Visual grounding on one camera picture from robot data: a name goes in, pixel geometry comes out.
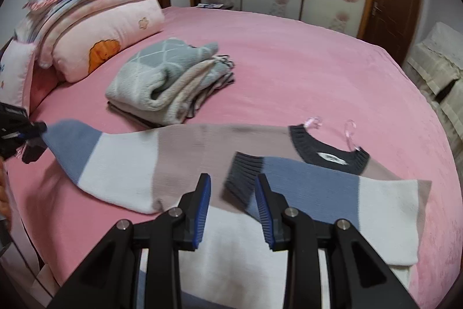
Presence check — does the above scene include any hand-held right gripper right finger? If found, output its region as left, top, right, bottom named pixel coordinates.
left=255, top=174, right=420, bottom=309

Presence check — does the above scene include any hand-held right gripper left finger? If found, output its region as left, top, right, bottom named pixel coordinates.
left=47, top=173, right=212, bottom=309

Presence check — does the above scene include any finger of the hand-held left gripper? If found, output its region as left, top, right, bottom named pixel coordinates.
left=11, top=131, right=42, bottom=147
left=22, top=120, right=48, bottom=133

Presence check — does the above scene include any blue white beige knit sweater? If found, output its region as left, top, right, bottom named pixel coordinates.
left=41, top=119, right=433, bottom=309

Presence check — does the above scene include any clear pink clothes hanger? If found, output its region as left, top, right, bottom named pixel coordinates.
left=304, top=116, right=364, bottom=153

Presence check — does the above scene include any stack of folded grey clothes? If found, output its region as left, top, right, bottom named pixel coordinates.
left=109, top=55, right=236, bottom=123

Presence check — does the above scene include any person's left hand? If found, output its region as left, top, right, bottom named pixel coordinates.
left=0, top=160, right=11, bottom=223

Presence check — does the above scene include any white printed pillow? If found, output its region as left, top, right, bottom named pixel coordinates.
left=0, top=39, right=37, bottom=114

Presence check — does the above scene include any pink pillow with orange print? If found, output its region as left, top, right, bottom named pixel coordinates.
left=52, top=0, right=166, bottom=83

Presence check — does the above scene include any cream fleece folded garment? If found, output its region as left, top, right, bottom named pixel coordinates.
left=143, top=57, right=232, bottom=126

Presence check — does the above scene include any grey diamond-pattern folded knit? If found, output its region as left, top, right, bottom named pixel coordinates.
left=106, top=37, right=219, bottom=110

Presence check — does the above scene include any pink bed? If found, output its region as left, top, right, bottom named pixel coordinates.
left=7, top=5, right=455, bottom=309

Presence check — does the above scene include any dark flat item beside bed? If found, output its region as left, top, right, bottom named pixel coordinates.
left=197, top=2, right=234, bottom=10

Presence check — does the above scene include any cream lace-covered furniture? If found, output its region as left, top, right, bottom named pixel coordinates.
left=403, top=21, right=463, bottom=145

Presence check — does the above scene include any brown wooden door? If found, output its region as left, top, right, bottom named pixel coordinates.
left=362, top=0, right=425, bottom=67

